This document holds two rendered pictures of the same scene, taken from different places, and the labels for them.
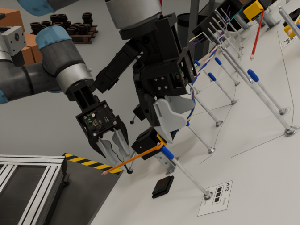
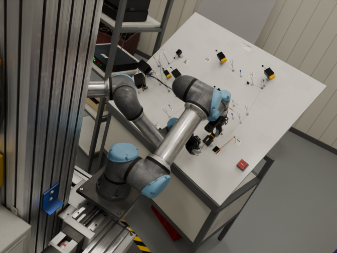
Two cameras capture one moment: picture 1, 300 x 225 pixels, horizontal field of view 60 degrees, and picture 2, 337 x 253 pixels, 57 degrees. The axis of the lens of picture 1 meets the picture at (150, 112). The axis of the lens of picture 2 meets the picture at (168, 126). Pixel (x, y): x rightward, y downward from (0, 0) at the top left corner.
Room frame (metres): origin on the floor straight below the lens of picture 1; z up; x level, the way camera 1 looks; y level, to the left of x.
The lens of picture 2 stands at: (0.28, 1.68, 2.18)
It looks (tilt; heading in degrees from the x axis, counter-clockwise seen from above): 33 degrees down; 283
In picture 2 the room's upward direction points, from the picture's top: 20 degrees clockwise
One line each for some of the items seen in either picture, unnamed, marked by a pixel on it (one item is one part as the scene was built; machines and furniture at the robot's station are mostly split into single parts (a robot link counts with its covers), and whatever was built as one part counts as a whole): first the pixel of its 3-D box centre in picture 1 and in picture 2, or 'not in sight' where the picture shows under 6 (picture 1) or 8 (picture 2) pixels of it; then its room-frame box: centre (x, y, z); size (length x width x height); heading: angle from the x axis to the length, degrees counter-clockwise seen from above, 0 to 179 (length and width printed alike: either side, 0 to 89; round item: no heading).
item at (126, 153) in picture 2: not in sight; (122, 161); (0.62, 0.79, 1.33); 0.13 x 0.12 x 0.14; 174
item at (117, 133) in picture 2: not in sight; (128, 150); (0.94, -0.12, 0.60); 0.55 x 0.02 x 0.39; 159
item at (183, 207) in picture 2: not in sight; (175, 197); (0.43, 0.08, 0.60); 0.55 x 0.03 x 0.39; 159
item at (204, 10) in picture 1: (232, 16); (110, 57); (1.46, -0.44, 1.09); 0.35 x 0.33 x 0.07; 159
